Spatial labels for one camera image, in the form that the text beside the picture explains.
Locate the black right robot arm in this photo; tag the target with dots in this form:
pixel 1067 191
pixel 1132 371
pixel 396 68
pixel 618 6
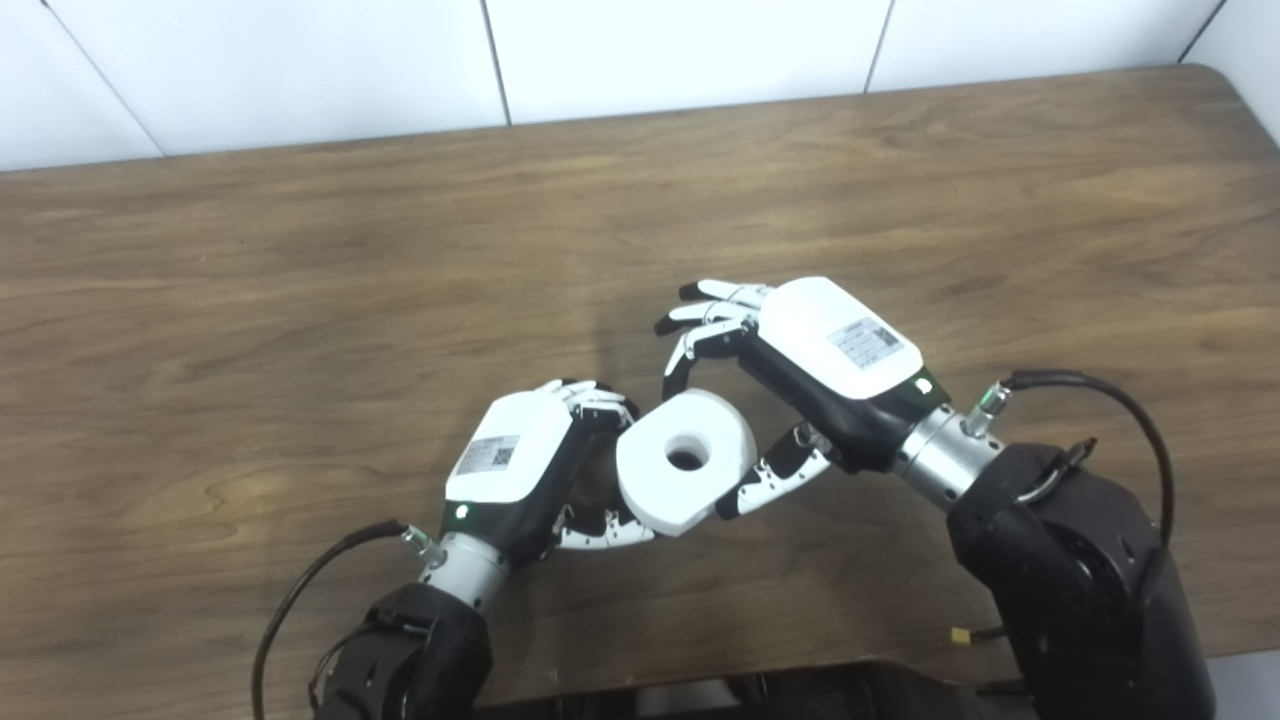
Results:
pixel 1080 590

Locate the small yellow connector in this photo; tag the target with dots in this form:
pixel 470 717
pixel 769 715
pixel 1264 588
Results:
pixel 961 635

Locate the dark robot torso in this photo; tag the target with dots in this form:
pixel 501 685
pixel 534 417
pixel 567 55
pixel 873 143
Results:
pixel 760 695

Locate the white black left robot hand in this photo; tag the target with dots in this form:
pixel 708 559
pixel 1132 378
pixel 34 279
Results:
pixel 510 450

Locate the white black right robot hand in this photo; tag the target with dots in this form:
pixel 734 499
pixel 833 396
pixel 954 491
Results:
pixel 840 340

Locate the round white piece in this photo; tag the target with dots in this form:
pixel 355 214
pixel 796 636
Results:
pixel 660 490

